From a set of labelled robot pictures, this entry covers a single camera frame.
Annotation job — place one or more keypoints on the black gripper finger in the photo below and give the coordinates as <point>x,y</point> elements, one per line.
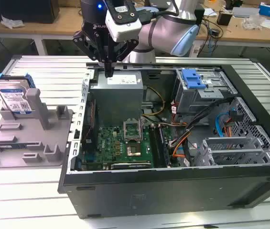
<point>84,43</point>
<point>127,48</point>

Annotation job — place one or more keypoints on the hard disk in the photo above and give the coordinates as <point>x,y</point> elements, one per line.
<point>13,95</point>

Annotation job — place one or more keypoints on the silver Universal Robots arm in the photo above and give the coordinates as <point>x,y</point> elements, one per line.
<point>165,31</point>

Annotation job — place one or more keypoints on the metal disk bay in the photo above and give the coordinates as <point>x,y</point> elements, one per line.
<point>232,143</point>

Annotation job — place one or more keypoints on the wooden desk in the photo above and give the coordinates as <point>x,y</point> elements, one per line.
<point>53,28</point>

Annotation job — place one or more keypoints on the grey power supply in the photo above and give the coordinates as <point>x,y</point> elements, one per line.
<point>115,100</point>

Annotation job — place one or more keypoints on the blue plastic latch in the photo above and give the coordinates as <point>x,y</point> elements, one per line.
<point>192,80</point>

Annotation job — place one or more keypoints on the large black box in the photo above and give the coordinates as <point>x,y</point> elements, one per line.
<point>17,9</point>

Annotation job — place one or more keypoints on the metal drive cage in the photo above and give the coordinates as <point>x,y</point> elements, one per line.
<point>197,100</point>

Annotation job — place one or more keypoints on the green motherboard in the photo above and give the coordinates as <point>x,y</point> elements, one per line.
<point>108,143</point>

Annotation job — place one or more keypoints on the small black box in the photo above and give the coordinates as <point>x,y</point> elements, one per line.
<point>224,19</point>

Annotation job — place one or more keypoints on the CPU socket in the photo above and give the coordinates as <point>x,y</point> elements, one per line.
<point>133,150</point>

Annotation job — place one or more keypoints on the installed RAM stick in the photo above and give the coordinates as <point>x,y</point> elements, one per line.
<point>164,145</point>

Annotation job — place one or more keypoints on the grey parts rack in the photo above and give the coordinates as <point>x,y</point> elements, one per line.
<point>29,143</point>

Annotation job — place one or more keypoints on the black graphics card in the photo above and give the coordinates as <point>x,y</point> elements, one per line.
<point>130,165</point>

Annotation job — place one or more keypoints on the grey flat box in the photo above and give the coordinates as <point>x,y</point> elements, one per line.
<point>244,12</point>

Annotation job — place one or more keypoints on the RAM stick on rack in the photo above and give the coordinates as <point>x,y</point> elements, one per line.
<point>10,145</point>

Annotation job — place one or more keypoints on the clear plastic bag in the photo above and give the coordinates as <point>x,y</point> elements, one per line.
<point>253,23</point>

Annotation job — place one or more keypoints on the black PC case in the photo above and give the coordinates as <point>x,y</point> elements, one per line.
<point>173,195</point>

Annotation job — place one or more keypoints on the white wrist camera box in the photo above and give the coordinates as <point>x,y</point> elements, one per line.
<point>125,32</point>

